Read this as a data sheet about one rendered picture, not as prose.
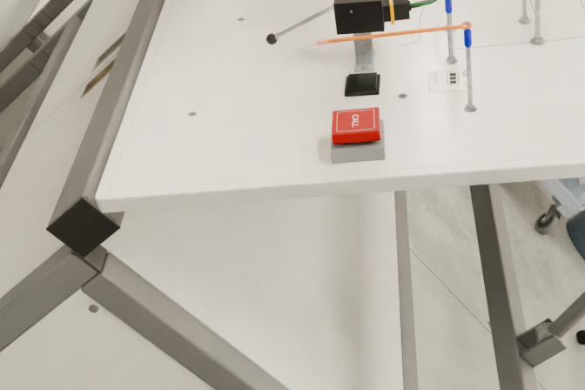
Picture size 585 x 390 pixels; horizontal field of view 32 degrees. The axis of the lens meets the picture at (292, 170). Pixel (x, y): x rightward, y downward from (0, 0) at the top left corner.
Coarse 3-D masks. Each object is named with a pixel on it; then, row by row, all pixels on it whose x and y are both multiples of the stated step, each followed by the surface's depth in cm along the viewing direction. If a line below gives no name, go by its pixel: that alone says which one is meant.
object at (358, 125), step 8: (336, 112) 110; (344, 112) 110; (352, 112) 110; (360, 112) 110; (368, 112) 109; (376, 112) 109; (336, 120) 109; (344, 120) 109; (352, 120) 109; (360, 120) 108; (368, 120) 108; (376, 120) 108; (336, 128) 108; (344, 128) 107; (352, 128) 107; (360, 128) 107; (368, 128) 107; (376, 128) 107; (336, 136) 107; (344, 136) 107; (352, 136) 107; (360, 136) 107; (368, 136) 107; (376, 136) 106; (344, 144) 108
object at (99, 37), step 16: (96, 0) 217; (112, 0) 202; (128, 0) 189; (96, 16) 204; (112, 16) 190; (128, 16) 179; (80, 32) 205; (96, 32) 192; (112, 32) 180; (80, 48) 193; (96, 48) 182; (112, 48) 173; (64, 64) 194; (80, 64) 182; (96, 64) 172; (64, 80) 184; (80, 80) 173; (48, 96) 186; (64, 96) 174; (48, 112) 176; (32, 128) 177
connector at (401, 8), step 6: (384, 0) 121; (396, 0) 121; (402, 0) 120; (384, 6) 120; (396, 6) 120; (402, 6) 120; (408, 6) 120; (384, 12) 120; (396, 12) 120; (402, 12) 120; (408, 12) 120; (384, 18) 121; (390, 18) 121; (396, 18) 121; (402, 18) 120; (408, 18) 120
